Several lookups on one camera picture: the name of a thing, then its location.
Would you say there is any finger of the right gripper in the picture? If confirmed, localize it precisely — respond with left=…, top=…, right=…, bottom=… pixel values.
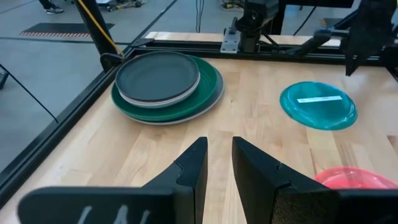
left=344, top=37, right=398, bottom=77

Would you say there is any black stand pole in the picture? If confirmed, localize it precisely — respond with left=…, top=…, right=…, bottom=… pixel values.
left=73, top=0, right=125, bottom=73

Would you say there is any black floor cable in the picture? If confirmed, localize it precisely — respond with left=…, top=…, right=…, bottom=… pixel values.
left=292, top=6, right=318, bottom=37

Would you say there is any person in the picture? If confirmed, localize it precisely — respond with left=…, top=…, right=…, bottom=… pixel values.
left=37, top=0, right=65, bottom=15

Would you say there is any black aluminium table frame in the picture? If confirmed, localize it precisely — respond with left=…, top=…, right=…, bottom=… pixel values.
left=0, top=0, right=398, bottom=208

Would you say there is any light grey plastic plate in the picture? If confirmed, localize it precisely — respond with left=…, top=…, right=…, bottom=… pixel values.
left=124, top=67, right=225, bottom=126

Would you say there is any green plastic plate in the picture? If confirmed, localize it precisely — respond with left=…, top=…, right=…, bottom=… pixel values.
left=111, top=55, right=220, bottom=123

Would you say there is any red transparent plastic plate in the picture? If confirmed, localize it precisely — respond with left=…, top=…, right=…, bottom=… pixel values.
left=313, top=166, right=398, bottom=190

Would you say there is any yellow cable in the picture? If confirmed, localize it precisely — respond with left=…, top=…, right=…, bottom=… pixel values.
left=76, top=0, right=126, bottom=57

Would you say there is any teal transparent plastic plate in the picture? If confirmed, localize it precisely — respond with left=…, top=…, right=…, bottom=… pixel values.
left=279, top=81, right=359, bottom=131

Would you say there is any hazard striped floor mat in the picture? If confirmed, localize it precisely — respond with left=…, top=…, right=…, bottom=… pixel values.
left=19, top=22, right=116, bottom=39
left=318, top=17, right=343, bottom=29

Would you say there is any dark grey plastic plate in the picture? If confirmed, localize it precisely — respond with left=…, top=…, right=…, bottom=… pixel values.
left=114, top=50, right=201, bottom=103

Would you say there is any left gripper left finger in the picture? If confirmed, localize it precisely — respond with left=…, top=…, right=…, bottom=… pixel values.
left=17, top=136, right=208, bottom=224

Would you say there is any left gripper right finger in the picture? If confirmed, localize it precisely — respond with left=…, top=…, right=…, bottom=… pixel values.
left=231, top=136, right=398, bottom=224

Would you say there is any wheeled cart base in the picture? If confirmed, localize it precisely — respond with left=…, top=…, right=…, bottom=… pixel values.
left=95, top=0, right=146, bottom=12

